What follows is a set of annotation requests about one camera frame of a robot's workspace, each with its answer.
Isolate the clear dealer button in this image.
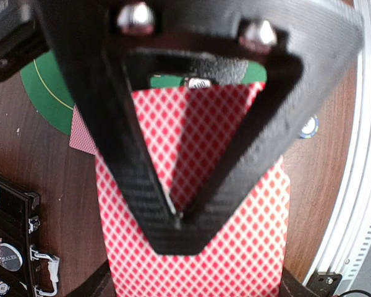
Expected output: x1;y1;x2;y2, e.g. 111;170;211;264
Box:
0;243;23;272

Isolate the round green poker mat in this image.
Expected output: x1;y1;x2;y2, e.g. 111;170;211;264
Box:
20;51;267;135

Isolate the brown chip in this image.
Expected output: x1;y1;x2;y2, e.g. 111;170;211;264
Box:
184;77;212;89

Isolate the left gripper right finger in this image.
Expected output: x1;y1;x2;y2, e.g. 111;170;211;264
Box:
279;268;318;297

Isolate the pink backed card deck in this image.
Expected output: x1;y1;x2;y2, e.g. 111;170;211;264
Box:
95;82;290;296

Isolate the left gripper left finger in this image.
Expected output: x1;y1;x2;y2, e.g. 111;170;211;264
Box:
67;261;114;297

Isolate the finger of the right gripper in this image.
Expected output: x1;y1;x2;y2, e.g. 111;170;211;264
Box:
33;1;364;256

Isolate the dark blue chip stack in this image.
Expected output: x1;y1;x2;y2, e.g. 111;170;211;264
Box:
299;114;319;139

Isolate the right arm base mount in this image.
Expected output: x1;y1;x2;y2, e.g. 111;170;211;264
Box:
306;272;343;297

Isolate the black chip carrying case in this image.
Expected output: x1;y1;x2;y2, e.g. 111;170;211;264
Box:
0;176;60;296

